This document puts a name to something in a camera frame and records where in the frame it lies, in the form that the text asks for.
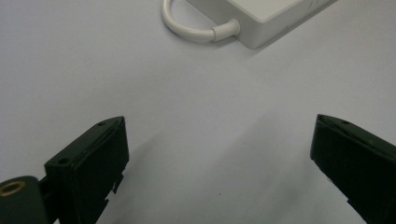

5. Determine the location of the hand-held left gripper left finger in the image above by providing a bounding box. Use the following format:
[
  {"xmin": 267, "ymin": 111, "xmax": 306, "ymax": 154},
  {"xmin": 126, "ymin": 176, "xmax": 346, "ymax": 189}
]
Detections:
[{"xmin": 44, "ymin": 116, "xmax": 131, "ymax": 224}]

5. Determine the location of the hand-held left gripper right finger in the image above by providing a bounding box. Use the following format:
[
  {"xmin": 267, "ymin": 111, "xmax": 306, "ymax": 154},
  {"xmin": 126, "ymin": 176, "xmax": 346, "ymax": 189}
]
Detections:
[{"xmin": 309, "ymin": 113, "xmax": 396, "ymax": 224}]

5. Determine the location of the white power adapter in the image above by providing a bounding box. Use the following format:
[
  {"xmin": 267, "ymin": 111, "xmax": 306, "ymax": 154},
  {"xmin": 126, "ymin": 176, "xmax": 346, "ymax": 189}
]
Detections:
[{"xmin": 186, "ymin": 0, "xmax": 339, "ymax": 50}]

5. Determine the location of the white power cable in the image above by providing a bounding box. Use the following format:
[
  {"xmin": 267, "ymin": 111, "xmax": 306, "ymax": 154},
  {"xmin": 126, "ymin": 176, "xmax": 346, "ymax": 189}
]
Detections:
[{"xmin": 161, "ymin": 0, "xmax": 241, "ymax": 44}]

